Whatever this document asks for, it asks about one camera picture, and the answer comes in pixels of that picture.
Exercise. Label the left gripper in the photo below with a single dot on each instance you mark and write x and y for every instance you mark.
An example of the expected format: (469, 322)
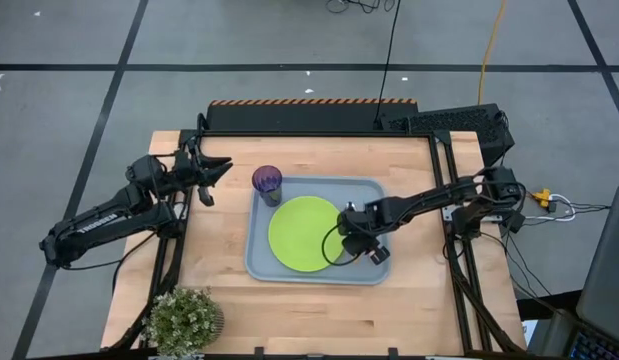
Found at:
(186, 170)

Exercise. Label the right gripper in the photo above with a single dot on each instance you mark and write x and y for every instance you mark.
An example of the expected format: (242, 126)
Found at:
(361, 230)

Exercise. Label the grey plastic tray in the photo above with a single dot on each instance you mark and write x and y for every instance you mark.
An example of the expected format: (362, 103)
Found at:
(329, 186)

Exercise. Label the purple plastic cup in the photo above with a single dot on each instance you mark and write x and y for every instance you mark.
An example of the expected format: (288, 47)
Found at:
(267, 179)

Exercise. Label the green plate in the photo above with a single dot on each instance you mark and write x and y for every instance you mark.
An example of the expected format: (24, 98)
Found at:
(299, 235)

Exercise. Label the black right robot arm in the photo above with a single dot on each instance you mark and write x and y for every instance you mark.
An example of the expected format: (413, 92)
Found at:
(429, 200)

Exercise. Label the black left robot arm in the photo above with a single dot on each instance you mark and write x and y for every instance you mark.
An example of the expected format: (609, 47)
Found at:
(99, 225)

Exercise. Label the black mat with striped edge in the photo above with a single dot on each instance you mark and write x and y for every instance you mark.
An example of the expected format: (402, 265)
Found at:
(299, 117)

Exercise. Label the black perforated computer case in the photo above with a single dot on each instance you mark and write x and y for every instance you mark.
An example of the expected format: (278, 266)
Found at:
(459, 122)

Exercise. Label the small potted plant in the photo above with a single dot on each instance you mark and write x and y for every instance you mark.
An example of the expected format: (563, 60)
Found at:
(181, 320)

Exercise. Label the yellow plug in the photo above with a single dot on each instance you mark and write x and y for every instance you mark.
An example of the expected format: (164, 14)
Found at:
(541, 196)

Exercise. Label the grey laptop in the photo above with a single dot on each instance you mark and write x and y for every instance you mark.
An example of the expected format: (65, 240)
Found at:
(609, 260)

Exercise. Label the black metal table frame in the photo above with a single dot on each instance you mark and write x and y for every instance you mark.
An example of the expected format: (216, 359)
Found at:
(314, 134)

